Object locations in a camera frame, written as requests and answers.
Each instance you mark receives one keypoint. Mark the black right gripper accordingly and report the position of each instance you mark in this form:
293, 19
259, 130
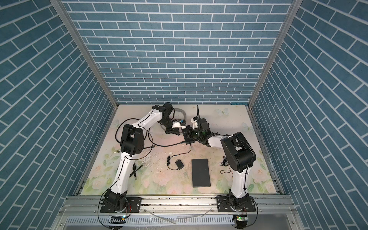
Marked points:
190, 129

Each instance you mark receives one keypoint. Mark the black power adapter with cord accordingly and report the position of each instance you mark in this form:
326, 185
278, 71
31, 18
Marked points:
178, 163

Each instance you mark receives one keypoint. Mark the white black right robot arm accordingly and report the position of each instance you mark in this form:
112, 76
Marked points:
239, 153

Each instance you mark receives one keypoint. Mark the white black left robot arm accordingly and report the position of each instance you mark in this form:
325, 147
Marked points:
132, 144

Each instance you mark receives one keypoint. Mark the large flat black box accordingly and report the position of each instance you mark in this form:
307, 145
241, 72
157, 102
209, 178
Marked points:
200, 173

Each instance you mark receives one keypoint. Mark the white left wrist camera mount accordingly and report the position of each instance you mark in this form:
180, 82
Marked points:
179, 123

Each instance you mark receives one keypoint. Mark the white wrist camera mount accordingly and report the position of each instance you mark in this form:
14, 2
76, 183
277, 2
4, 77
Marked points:
179, 123
194, 122

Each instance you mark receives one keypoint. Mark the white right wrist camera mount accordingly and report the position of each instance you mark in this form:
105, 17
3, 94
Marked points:
194, 122

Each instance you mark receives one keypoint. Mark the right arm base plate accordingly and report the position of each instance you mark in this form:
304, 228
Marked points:
229, 203

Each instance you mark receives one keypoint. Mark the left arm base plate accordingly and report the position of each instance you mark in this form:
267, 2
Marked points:
122, 205

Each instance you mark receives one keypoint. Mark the aluminium front rail frame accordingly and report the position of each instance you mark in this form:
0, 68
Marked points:
184, 212

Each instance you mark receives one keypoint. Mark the aluminium corner post right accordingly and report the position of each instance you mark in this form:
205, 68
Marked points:
276, 47

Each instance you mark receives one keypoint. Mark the aluminium corner post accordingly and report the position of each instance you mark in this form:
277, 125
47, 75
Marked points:
71, 28
276, 47

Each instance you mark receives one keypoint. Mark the aluminium corner post left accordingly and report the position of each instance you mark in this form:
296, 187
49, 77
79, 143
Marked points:
71, 28

